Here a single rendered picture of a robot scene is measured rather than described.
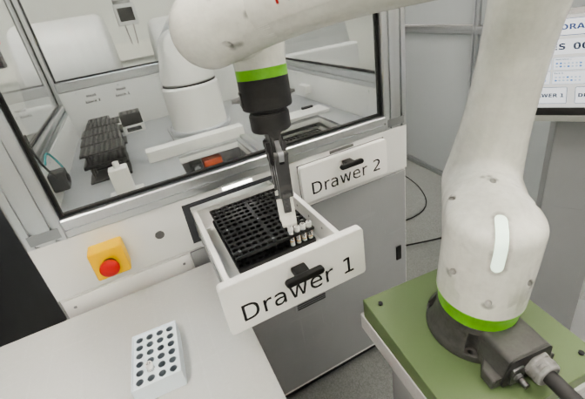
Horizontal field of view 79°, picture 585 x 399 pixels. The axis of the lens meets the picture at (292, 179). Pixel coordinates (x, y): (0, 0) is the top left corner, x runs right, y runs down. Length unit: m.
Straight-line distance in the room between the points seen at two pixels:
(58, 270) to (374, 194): 0.87
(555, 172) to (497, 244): 0.85
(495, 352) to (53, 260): 0.86
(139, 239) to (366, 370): 1.05
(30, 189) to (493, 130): 0.86
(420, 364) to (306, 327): 0.70
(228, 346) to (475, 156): 0.57
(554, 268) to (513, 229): 1.03
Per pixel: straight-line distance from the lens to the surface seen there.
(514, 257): 0.54
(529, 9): 0.59
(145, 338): 0.81
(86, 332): 0.96
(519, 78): 0.62
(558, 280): 1.60
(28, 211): 0.91
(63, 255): 0.95
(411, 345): 0.68
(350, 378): 1.60
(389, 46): 1.06
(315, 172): 0.99
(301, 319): 1.28
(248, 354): 0.75
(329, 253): 0.69
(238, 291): 0.64
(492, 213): 0.55
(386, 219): 1.25
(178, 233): 0.94
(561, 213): 1.43
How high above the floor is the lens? 1.33
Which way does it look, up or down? 26 degrees down
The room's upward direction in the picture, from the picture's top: 10 degrees counter-clockwise
